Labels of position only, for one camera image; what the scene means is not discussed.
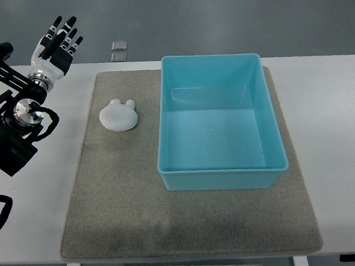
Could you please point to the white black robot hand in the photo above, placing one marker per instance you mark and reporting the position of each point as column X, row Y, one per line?
column 54, row 53

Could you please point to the white bunny toy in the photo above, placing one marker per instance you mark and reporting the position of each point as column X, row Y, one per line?
column 118, row 116

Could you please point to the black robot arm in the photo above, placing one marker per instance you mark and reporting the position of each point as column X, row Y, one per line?
column 23, row 118

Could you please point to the blue plastic box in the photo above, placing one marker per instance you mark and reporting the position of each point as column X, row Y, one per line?
column 218, row 128

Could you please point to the lower floor outlet plate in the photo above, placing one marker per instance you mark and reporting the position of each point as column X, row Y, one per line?
column 119, row 57

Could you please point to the floor outlet plate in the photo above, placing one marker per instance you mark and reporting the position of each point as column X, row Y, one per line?
column 119, row 57
column 119, row 45

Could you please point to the upper floor outlet plate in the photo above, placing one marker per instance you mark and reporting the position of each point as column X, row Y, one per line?
column 119, row 45

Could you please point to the grey felt mat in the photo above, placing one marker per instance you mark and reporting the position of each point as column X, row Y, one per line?
column 120, row 210

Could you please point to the white table leg right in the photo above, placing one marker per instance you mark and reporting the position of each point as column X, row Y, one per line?
column 300, row 261

